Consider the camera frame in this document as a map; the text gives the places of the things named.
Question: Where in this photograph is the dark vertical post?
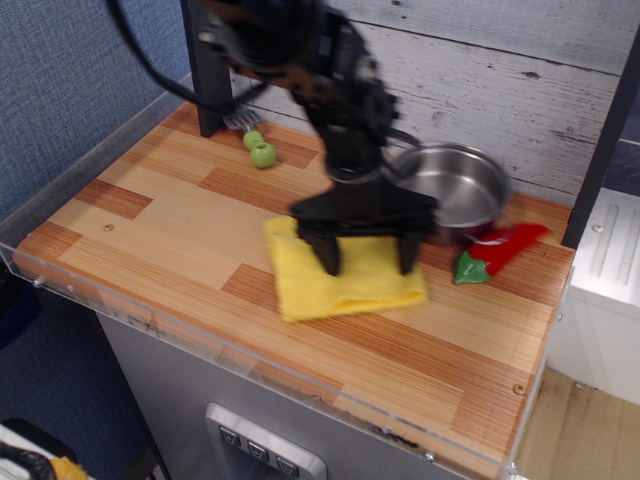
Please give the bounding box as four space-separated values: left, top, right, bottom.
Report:
562 31 639 249
180 0 232 106

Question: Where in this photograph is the white side shelf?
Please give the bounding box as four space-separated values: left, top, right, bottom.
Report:
547 188 639 404

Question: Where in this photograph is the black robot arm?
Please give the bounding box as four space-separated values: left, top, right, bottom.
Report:
199 1 437 276

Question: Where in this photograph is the yellow black object corner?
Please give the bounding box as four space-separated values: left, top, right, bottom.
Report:
1 418 91 479

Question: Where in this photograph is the stainless steel pot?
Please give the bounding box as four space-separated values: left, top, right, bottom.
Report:
385 142 513 246

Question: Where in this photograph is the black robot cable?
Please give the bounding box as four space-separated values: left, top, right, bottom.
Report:
104 0 271 114

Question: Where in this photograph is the red toy chili pepper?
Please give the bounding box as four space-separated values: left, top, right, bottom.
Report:
453 223 551 285

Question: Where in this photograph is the yellow cloth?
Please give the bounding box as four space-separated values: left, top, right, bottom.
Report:
263 216 427 323

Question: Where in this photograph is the silver button panel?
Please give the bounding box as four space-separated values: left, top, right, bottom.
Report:
205 402 328 479

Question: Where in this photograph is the dark vertical post right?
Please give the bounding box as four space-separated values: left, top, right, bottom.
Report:
562 31 639 249

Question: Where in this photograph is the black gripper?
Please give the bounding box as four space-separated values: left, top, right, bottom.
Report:
289 173 438 276

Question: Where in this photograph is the clear acrylic table guard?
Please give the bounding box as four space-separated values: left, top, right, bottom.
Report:
1 68 571 478

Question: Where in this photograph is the silver toy cabinet front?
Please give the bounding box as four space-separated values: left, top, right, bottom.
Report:
98 315 458 479

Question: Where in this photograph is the dark vertical post left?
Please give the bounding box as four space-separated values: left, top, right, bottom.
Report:
180 0 232 106

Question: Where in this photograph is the green handled toy spatula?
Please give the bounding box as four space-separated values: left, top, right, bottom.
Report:
223 110 277 169

